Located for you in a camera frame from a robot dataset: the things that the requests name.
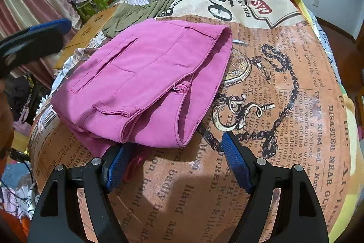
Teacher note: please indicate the olive green pants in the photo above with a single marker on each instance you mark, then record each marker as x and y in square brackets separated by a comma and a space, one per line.
[130, 15]

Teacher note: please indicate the newspaper print blanket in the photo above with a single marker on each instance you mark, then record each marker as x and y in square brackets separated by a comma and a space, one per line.
[284, 117]

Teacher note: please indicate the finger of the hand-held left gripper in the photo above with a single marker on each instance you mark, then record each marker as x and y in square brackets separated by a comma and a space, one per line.
[34, 43]

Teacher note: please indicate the wooden lap desk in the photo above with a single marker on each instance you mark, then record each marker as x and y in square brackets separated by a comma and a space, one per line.
[76, 41]

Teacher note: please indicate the yellow bedsheet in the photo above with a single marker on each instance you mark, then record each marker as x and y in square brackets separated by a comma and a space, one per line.
[355, 120]

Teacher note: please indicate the orange clothing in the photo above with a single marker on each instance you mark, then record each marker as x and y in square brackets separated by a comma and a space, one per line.
[11, 227]

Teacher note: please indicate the white blue cloth heap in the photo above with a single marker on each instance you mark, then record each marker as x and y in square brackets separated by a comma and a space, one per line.
[17, 191]

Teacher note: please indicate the pink pants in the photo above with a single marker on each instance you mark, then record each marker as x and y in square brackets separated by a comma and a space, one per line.
[142, 75]

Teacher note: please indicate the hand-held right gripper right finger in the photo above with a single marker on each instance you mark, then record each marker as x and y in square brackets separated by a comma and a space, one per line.
[236, 160]

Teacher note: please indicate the white patterned bedsheet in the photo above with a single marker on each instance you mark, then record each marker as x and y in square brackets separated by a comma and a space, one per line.
[327, 43]

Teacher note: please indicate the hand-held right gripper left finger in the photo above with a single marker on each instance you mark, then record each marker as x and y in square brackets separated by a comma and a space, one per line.
[116, 169]

